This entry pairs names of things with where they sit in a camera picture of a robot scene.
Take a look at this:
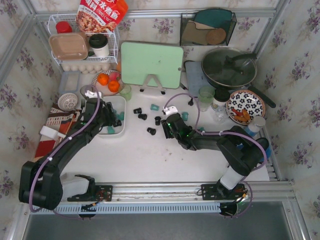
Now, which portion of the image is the black lidded jar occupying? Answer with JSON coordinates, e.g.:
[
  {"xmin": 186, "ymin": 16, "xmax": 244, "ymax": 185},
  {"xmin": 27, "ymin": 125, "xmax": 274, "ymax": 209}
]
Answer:
[{"xmin": 211, "ymin": 87, "xmax": 230, "ymax": 110}]

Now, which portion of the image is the clear blue-rimmed container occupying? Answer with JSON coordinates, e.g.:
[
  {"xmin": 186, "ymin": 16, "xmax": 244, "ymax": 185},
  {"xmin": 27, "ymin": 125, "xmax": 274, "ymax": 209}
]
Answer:
[{"xmin": 58, "ymin": 71, "xmax": 81, "ymax": 95}]

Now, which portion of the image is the metal cutting board stand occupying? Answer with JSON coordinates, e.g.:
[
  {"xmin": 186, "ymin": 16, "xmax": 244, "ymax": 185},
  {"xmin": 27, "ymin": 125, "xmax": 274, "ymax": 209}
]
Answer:
[{"xmin": 139, "ymin": 74, "xmax": 166, "ymax": 95}]

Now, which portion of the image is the white lattice bowl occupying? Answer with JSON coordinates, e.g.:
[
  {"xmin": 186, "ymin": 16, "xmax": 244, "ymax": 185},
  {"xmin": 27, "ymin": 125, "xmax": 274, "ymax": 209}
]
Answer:
[{"xmin": 57, "ymin": 93, "xmax": 78, "ymax": 112}]

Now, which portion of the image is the red snack bag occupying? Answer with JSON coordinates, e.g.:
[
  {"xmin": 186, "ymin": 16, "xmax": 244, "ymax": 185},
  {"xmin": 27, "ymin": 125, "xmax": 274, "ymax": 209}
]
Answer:
[{"xmin": 75, "ymin": 0, "xmax": 129, "ymax": 33}]

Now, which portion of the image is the white wire rack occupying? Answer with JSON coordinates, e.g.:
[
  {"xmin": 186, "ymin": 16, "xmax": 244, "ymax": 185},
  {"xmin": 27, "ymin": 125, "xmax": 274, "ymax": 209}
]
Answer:
[{"xmin": 47, "ymin": 13, "xmax": 120, "ymax": 65}]

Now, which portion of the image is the green glass cup left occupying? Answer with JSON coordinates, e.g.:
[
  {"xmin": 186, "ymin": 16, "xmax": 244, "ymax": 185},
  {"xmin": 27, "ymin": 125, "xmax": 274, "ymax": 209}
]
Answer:
[{"xmin": 119, "ymin": 84, "xmax": 132, "ymax": 101}]

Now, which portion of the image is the teal coffee capsule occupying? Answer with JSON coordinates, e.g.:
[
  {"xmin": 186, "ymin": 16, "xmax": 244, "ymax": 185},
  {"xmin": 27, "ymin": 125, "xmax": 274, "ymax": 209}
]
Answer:
[
  {"xmin": 150, "ymin": 104, "xmax": 160, "ymax": 111},
  {"xmin": 107, "ymin": 126, "xmax": 115, "ymax": 135},
  {"xmin": 181, "ymin": 112, "xmax": 189, "ymax": 121},
  {"xmin": 117, "ymin": 111, "xmax": 125, "ymax": 121}
]

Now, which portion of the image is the blue grey cloth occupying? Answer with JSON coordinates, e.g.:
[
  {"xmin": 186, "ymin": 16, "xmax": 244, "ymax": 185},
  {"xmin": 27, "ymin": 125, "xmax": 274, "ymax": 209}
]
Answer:
[{"xmin": 236, "ymin": 143, "xmax": 271, "ymax": 159}]

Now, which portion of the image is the green glass cup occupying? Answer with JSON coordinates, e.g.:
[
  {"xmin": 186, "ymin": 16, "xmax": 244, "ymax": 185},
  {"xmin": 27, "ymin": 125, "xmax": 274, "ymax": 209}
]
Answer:
[
  {"xmin": 198, "ymin": 86, "xmax": 215, "ymax": 112},
  {"xmin": 119, "ymin": 84, "xmax": 132, "ymax": 101}
]

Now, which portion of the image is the orange tangerine right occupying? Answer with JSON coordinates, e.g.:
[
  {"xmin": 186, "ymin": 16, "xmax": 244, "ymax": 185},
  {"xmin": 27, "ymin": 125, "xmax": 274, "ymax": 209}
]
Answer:
[{"xmin": 107, "ymin": 80, "xmax": 120, "ymax": 93}]

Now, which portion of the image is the clear plastic bottle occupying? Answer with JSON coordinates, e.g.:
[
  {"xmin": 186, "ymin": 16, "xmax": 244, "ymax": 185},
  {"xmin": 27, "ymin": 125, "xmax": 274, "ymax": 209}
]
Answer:
[{"xmin": 213, "ymin": 106, "xmax": 229, "ymax": 124}]

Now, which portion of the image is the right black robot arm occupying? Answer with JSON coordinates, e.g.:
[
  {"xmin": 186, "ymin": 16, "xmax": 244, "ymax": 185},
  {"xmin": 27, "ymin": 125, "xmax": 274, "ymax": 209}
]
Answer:
[{"xmin": 161, "ymin": 105, "xmax": 269, "ymax": 199}]

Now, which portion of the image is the dark fork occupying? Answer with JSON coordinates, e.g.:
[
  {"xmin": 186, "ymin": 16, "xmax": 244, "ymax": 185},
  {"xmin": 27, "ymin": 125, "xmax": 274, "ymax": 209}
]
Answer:
[{"xmin": 80, "ymin": 99, "xmax": 86, "ymax": 110}]

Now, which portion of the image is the black coffee capsule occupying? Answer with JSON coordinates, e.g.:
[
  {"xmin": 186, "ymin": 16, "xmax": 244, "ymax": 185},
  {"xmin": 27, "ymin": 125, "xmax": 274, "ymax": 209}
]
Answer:
[
  {"xmin": 147, "ymin": 127, "xmax": 157, "ymax": 136},
  {"xmin": 154, "ymin": 116, "xmax": 162, "ymax": 126},
  {"xmin": 113, "ymin": 120, "xmax": 122, "ymax": 127},
  {"xmin": 133, "ymin": 107, "xmax": 142, "ymax": 114},
  {"xmin": 138, "ymin": 113, "xmax": 148, "ymax": 121}
]

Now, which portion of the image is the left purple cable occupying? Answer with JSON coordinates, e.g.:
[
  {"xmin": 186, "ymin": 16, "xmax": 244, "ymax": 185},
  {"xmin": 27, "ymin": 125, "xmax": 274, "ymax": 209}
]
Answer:
[{"xmin": 28, "ymin": 84, "xmax": 101, "ymax": 221}]

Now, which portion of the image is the green glass cup right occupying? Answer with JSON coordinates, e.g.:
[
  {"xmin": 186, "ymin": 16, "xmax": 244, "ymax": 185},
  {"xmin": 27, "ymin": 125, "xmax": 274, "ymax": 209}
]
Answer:
[{"xmin": 198, "ymin": 86, "xmax": 215, "ymax": 112}]

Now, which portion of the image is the beige food container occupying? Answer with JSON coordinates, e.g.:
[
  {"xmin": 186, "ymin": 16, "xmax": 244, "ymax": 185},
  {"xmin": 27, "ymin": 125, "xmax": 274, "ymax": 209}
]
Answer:
[{"xmin": 48, "ymin": 32, "xmax": 89, "ymax": 61}]

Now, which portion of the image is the white storage basket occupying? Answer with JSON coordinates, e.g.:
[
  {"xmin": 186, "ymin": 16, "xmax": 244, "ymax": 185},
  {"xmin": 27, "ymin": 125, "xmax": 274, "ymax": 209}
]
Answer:
[{"xmin": 98, "ymin": 95, "xmax": 127, "ymax": 138}]

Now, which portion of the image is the floral patterned plate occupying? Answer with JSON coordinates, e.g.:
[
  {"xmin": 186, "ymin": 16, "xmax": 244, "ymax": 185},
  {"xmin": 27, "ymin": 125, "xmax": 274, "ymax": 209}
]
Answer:
[{"xmin": 226, "ymin": 90, "xmax": 266, "ymax": 126}]

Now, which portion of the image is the grey glass cup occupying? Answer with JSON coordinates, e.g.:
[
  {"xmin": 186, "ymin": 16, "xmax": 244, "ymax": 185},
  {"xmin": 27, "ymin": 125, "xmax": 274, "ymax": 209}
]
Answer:
[{"xmin": 79, "ymin": 85, "xmax": 87, "ymax": 99}]

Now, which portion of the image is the red lidded jar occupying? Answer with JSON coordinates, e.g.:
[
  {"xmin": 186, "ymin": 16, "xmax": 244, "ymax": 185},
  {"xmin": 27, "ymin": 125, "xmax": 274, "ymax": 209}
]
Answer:
[{"xmin": 55, "ymin": 21, "xmax": 73, "ymax": 34}]

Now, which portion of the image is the orange tangerine left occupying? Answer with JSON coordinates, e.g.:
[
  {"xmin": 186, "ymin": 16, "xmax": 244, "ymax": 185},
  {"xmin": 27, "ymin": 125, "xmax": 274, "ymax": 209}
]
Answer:
[{"xmin": 97, "ymin": 73, "xmax": 110, "ymax": 86}]

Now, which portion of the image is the pink fruit plate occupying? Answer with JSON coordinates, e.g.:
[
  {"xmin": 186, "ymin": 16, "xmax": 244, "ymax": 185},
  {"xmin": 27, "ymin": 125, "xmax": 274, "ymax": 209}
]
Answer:
[{"xmin": 91, "ymin": 70, "xmax": 124, "ymax": 97}]

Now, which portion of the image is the green cutting board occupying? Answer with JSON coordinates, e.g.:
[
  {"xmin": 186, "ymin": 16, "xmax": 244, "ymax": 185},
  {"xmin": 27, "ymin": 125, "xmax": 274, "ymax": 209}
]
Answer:
[{"xmin": 120, "ymin": 42, "xmax": 184, "ymax": 89}]

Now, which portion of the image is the white salt bottle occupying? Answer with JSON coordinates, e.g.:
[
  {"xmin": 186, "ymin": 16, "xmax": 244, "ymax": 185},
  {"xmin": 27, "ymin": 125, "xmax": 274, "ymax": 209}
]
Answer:
[{"xmin": 244, "ymin": 116, "xmax": 266, "ymax": 137}]

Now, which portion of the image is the white spatula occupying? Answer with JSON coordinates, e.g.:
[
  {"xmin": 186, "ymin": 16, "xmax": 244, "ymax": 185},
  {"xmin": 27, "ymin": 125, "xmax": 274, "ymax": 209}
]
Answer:
[{"xmin": 40, "ymin": 125, "xmax": 66, "ymax": 140}]

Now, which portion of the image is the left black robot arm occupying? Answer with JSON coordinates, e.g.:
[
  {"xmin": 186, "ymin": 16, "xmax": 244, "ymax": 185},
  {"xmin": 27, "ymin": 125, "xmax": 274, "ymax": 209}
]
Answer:
[{"xmin": 18, "ymin": 96, "xmax": 121, "ymax": 213}]

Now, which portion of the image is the orange tangerine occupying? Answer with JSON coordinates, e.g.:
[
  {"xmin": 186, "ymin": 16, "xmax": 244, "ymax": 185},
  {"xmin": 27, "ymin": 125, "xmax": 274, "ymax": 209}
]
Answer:
[
  {"xmin": 107, "ymin": 80, "xmax": 120, "ymax": 93},
  {"xmin": 97, "ymin": 73, "xmax": 110, "ymax": 86}
]

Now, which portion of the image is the black frying pan with lid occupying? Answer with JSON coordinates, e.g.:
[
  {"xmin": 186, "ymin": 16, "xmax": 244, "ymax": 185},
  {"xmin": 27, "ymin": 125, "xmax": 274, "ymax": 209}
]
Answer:
[{"xmin": 201, "ymin": 47, "xmax": 276, "ymax": 108}]

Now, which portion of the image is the white cup black lid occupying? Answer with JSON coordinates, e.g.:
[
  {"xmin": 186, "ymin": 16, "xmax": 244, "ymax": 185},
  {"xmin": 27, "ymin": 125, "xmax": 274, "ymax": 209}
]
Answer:
[{"xmin": 89, "ymin": 33, "xmax": 110, "ymax": 57}]

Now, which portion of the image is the egg carton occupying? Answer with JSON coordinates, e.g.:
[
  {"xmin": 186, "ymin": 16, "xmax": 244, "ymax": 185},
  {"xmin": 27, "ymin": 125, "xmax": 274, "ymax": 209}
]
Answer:
[{"xmin": 61, "ymin": 62, "xmax": 113, "ymax": 74}]

